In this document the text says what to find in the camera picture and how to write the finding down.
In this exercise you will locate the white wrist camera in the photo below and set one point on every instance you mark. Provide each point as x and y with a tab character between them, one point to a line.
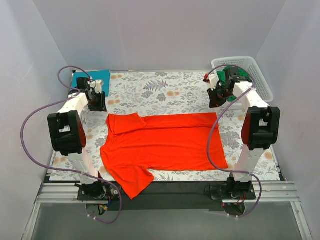
97	86
212	80

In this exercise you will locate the crumpled green t shirt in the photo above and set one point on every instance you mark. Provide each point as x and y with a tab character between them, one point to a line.
222	78

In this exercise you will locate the floral patterned table mat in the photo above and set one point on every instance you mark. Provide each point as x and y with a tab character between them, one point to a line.
171	93

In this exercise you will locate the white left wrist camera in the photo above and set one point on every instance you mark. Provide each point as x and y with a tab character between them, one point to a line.
97	86

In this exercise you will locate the orange t shirt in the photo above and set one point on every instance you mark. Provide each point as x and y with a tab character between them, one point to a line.
181	142

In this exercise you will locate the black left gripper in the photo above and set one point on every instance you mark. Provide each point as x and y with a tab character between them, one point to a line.
97	105

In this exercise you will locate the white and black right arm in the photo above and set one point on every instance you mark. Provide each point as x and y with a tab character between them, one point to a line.
259	131

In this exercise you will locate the folded teal t shirt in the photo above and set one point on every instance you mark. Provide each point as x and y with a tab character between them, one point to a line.
103	75

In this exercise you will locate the white plastic basket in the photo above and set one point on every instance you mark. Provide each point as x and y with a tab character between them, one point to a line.
251	67

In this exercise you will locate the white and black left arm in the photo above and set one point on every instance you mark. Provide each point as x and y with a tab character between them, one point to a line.
68	136

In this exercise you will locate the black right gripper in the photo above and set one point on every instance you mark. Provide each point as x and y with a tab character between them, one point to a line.
215	99

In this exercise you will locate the aluminium frame rail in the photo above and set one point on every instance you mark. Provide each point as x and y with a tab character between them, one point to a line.
272	191

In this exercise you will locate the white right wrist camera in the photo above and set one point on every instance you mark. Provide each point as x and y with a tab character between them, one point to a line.
212	80

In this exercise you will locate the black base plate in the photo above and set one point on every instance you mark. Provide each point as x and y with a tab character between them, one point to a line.
175	195

